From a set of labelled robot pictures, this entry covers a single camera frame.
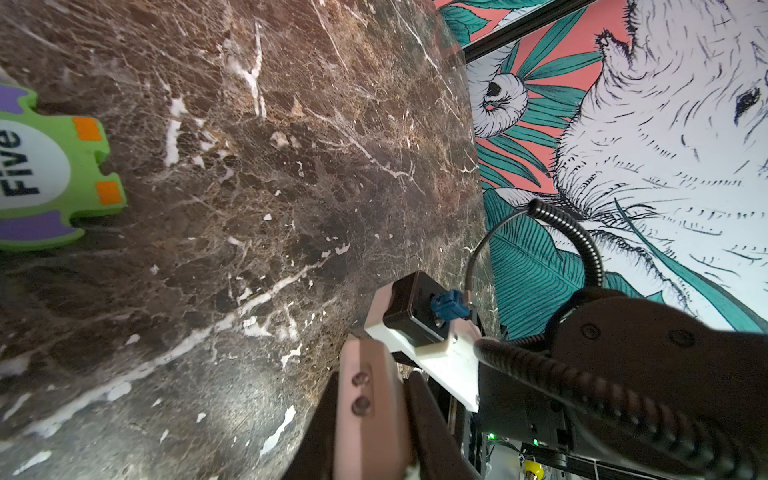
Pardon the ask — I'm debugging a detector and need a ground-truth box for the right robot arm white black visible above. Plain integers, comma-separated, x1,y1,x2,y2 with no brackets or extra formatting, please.
474,288,767,479

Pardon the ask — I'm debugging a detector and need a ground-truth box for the white remote control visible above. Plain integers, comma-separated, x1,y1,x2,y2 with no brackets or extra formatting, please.
332,336,415,479

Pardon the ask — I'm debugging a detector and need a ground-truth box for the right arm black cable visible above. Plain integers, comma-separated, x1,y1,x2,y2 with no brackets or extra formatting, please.
464,197,768,480

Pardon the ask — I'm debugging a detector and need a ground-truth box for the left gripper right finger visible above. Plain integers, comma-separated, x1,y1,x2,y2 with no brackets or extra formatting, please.
405,371,478,480

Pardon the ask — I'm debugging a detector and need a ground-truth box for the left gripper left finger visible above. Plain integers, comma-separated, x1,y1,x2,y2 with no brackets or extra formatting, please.
282,371,339,480

